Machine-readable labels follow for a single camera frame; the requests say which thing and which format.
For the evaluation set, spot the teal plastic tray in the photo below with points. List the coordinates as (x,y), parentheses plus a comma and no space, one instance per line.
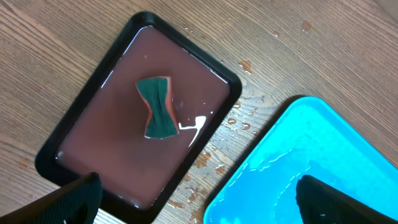
(309,138)

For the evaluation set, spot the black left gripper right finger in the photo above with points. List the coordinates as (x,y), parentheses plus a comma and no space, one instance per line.
(321,203)

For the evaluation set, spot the dark red water tray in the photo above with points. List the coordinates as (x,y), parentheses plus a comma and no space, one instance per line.
(103,130)

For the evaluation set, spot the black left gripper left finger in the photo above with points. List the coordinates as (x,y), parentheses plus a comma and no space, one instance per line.
(76,202)

